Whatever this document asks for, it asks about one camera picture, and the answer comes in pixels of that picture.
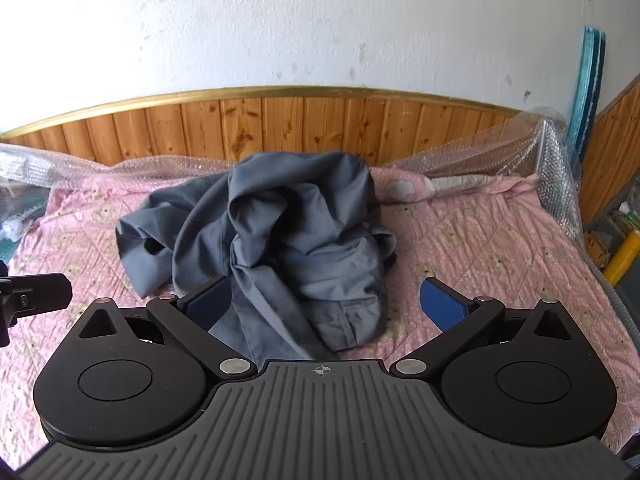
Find yellow container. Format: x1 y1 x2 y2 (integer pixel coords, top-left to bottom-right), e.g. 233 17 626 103
602 229 640 287

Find wooden wall panel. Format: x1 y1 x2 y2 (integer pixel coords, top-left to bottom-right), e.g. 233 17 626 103
582 71 640 226

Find dark storage crate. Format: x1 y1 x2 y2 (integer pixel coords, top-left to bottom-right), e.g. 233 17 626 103
585 195 640 271

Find pink pillow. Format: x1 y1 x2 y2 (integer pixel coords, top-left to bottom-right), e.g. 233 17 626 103
372 166 436 204

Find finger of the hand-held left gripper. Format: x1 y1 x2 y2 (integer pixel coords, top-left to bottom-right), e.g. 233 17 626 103
0 273 72 346

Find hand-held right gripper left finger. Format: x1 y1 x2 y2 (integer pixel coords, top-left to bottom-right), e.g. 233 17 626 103
75 276 258 380

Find beige pillow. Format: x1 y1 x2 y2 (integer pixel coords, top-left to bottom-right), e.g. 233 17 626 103
429 172 540 195

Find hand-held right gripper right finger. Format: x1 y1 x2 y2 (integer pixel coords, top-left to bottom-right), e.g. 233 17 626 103
391 277 576 378

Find pink bear-print blanket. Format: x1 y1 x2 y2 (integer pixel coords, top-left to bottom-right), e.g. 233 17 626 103
0 159 640 466

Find bubble wrap sheet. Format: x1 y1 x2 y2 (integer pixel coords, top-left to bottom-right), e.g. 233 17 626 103
0 105 586 261

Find grey pants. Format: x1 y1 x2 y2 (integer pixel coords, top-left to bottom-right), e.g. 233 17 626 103
114 151 398 361

